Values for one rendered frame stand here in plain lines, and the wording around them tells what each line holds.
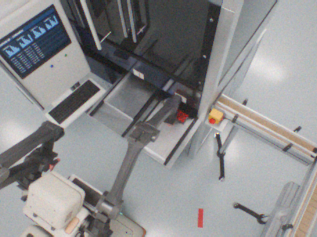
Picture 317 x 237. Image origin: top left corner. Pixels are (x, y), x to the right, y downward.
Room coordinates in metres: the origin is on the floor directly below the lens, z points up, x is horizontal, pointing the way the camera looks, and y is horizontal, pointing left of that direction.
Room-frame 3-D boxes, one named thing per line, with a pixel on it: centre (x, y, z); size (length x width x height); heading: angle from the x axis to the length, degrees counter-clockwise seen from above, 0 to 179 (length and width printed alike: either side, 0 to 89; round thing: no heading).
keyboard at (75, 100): (1.02, 0.61, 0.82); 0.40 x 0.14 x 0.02; 133
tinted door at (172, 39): (0.90, -0.11, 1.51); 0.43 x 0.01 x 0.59; 51
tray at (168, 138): (0.68, -0.04, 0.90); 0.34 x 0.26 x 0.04; 140
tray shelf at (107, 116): (0.83, 0.07, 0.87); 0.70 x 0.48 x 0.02; 51
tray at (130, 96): (0.99, 0.16, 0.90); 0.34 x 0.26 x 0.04; 141
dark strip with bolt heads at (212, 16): (0.78, -0.25, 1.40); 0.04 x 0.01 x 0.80; 51
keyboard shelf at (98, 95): (1.04, 0.63, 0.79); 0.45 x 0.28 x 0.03; 133
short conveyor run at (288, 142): (0.63, -0.68, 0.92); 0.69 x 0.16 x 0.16; 51
